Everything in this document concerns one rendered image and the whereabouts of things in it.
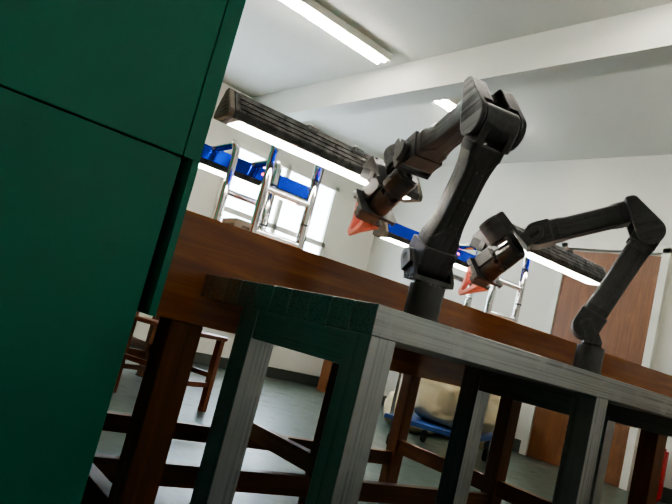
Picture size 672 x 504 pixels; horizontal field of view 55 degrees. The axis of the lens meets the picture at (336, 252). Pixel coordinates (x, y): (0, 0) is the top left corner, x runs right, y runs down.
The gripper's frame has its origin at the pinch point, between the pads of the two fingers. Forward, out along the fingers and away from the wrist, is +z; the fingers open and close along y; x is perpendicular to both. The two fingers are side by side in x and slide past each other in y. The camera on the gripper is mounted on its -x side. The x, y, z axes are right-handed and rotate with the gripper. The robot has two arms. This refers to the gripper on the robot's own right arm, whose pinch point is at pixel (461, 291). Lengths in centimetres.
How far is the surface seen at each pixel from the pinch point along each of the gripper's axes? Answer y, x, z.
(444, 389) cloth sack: -212, -101, 173
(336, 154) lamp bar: 39.5, -28.0, -4.8
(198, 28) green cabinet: 93, -5, -29
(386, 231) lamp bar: -27, -63, 38
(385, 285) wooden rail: 38.3, 14.9, -7.1
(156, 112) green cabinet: 96, 7, -19
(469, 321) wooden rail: 11.1, 16.3, -6.0
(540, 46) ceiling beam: -197, -266, -7
